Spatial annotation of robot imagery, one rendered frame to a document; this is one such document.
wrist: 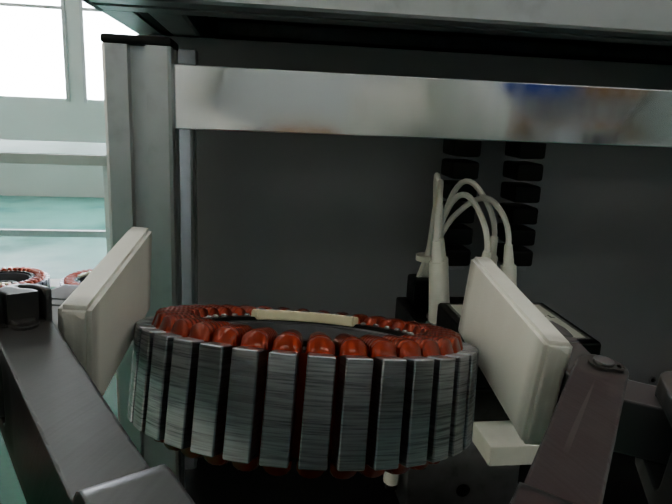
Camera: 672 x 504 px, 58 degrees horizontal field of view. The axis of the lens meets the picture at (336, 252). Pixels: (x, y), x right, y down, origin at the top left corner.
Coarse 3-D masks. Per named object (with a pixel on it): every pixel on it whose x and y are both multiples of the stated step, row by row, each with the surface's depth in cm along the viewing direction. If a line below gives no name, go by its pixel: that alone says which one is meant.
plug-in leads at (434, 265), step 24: (456, 192) 39; (480, 192) 38; (432, 216) 39; (456, 216) 39; (480, 216) 36; (504, 216) 36; (432, 240) 36; (432, 264) 36; (504, 264) 37; (408, 288) 42; (432, 288) 36; (432, 312) 36
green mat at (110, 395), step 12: (108, 396) 57; (0, 432) 51; (0, 444) 49; (0, 456) 47; (0, 468) 46; (12, 468) 46; (0, 480) 44; (12, 480) 44; (0, 492) 43; (12, 492) 43
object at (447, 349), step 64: (192, 320) 17; (256, 320) 23; (320, 320) 24; (384, 320) 23; (192, 384) 16; (256, 384) 15; (320, 384) 15; (384, 384) 15; (448, 384) 17; (192, 448) 15; (256, 448) 15; (320, 448) 15; (384, 448) 15; (448, 448) 17
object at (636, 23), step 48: (96, 0) 29; (144, 0) 28; (192, 0) 28; (240, 0) 29; (288, 0) 29; (336, 0) 29; (384, 0) 29; (432, 0) 30; (480, 0) 30; (528, 0) 30; (576, 0) 31; (624, 0) 31; (432, 48) 69; (480, 48) 70; (528, 48) 70; (576, 48) 71; (624, 48) 72
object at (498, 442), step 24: (408, 312) 40; (456, 312) 33; (552, 312) 33; (576, 336) 30; (480, 384) 29; (480, 408) 29; (480, 432) 28; (504, 432) 28; (504, 456) 27; (528, 456) 28
